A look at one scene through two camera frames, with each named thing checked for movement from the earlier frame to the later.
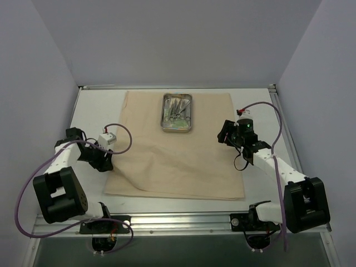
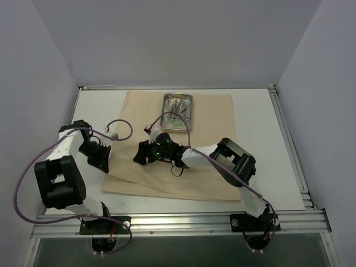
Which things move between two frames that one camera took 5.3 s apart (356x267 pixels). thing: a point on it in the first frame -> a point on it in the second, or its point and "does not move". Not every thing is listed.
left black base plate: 105,226 does not move
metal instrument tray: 176,112 does not move
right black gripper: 225,133 -> 149,154
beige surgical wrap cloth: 203,164 does not move
